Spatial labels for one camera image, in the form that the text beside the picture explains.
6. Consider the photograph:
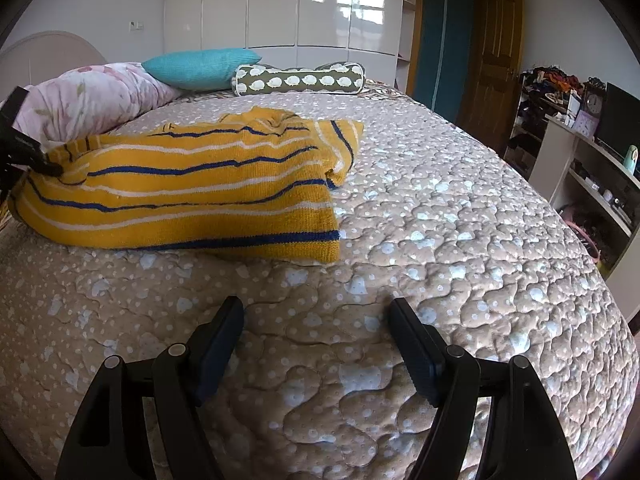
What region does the yellow striped knit sweater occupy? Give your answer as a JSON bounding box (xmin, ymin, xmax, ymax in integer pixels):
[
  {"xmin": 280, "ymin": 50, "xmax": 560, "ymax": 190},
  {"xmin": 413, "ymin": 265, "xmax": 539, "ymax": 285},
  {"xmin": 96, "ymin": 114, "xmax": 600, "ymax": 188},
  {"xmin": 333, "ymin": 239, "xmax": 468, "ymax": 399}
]
[{"xmin": 8, "ymin": 107, "xmax": 363, "ymax": 262}]

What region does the pink floral duvet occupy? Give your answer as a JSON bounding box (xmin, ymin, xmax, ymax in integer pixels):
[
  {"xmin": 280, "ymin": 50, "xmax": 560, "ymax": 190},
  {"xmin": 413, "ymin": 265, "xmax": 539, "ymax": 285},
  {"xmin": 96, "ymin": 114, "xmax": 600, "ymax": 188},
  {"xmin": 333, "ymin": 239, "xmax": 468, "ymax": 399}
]
[{"xmin": 14, "ymin": 62, "xmax": 181, "ymax": 145}]

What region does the round beige headboard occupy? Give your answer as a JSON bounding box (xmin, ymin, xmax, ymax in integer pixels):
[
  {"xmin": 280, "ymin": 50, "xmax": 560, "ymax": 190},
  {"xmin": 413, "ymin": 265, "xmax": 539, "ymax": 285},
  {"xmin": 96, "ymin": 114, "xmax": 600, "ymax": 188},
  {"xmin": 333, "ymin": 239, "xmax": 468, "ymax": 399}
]
[{"xmin": 0, "ymin": 30, "xmax": 106, "ymax": 100}]

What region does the teal pillow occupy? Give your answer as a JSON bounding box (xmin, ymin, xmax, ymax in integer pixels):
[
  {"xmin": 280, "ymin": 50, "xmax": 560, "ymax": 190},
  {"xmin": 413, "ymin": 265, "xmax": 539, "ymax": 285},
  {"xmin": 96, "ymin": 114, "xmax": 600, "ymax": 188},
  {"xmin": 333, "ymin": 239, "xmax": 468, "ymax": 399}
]
[{"xmin": 141, "ymin": 48, "xmax": 262, "ymax": 92}]

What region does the beige dotted quilted bedspread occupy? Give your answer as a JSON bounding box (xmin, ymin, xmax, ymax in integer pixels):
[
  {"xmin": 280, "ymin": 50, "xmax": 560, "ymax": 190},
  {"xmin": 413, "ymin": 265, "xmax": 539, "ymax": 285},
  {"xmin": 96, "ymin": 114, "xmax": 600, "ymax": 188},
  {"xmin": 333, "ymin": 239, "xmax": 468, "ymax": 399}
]
[{"xmin": 1, "ymin": 87, "xmax": 639, "ymax": 479}]

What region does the white shelf desk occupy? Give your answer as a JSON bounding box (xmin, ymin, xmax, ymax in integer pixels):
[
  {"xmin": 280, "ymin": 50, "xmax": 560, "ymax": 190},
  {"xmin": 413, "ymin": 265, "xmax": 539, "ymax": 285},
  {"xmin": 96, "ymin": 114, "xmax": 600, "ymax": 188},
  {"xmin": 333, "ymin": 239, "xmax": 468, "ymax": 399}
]
[{"xmin": 528, "ymin": 117, "xmax": 639, "ymax": 318}]

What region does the white glossy wardrobe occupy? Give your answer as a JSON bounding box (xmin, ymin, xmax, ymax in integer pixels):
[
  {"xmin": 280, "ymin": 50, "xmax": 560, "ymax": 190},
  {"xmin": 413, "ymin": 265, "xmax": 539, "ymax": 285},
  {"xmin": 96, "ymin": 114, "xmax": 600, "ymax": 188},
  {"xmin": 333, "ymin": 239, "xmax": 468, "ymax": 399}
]
[{"xmin": 164, "ymin": 0, "xmax": 416, "ymax": 90}]

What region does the small desk clock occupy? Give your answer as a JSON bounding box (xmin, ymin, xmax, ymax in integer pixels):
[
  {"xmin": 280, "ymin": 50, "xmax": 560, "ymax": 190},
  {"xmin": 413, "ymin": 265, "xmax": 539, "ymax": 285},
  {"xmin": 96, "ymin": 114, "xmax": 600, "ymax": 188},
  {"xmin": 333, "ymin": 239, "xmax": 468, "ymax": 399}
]
[{"xmin": 573, "ymin": 84, "xmax": 605, "ymax": 140}]

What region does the black monitor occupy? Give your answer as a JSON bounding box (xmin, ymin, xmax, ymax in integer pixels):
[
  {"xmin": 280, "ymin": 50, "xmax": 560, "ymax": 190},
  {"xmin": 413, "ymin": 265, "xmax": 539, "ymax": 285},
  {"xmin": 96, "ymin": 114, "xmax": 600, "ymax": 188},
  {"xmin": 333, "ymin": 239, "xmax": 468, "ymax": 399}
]
[{"xmin": 596, "ymin": 82, "xmax": 640, "ymax": 160}]

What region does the olive white-patterned bolster pillow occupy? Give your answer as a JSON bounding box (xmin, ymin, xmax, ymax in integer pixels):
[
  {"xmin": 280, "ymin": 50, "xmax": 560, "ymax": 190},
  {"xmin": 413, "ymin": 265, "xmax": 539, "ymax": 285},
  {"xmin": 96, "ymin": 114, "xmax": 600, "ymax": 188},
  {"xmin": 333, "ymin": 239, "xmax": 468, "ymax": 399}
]
[{"xmin": 231, "ymin": 62, "xmax": 366, "ymax": 96}]

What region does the brown wooden door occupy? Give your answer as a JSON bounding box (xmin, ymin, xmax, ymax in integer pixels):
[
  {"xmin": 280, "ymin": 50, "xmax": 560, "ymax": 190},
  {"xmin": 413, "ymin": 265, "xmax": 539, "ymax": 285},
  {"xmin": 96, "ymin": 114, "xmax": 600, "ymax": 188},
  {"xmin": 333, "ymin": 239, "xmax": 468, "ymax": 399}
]
[{"xmin": 457, "ymin": 0, "xmax": 525, "ymax": 155}]

